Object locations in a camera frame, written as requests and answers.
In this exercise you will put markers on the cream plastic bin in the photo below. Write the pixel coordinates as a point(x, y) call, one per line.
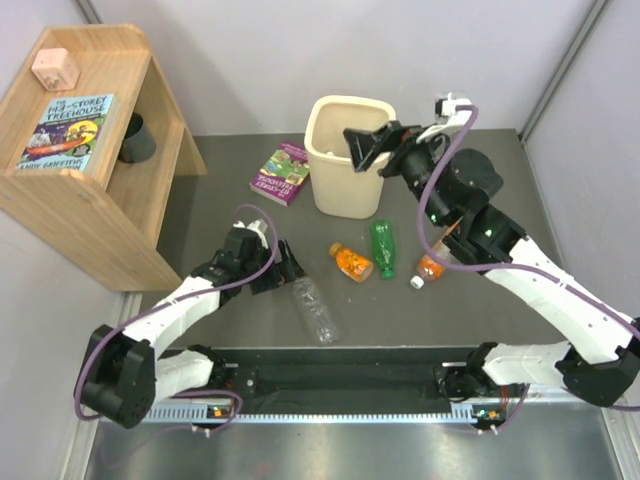
point(337, 189)

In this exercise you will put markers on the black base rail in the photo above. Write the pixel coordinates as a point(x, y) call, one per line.
point(335, 380)

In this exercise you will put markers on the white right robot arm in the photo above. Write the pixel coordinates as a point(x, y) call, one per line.
point(598, 359)

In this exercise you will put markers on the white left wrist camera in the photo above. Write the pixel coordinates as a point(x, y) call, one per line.
point(259, 227)

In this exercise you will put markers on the pink cube block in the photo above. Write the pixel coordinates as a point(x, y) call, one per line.
point(56, 69)

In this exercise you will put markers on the purple Treehouse book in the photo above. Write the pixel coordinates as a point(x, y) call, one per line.
point(283, 175)

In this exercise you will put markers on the green plastic bottle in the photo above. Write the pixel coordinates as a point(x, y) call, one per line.
point(383, 247)

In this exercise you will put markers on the small orange bottle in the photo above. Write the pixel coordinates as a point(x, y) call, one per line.
point(352, 264)

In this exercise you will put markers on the orange bottle white cap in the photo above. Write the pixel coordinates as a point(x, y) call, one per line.
point(427, 269)

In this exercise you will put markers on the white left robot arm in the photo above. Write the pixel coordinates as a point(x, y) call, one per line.
point(126, 371)

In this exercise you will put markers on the blue Treehouse book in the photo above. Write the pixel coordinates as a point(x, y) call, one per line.
point(68, 133)

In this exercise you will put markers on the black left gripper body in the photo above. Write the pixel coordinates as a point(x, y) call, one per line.
point(252, 268)

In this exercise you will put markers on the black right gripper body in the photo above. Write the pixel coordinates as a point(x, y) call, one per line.
point(411, 161)

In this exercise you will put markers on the wooden shelf unit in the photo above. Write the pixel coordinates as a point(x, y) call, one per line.
point(106, 220)

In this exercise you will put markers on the dark grey cup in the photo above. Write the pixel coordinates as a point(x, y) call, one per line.
point(138, 144)

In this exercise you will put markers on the aluminium corner post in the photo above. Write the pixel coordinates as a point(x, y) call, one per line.
point(578, 41)

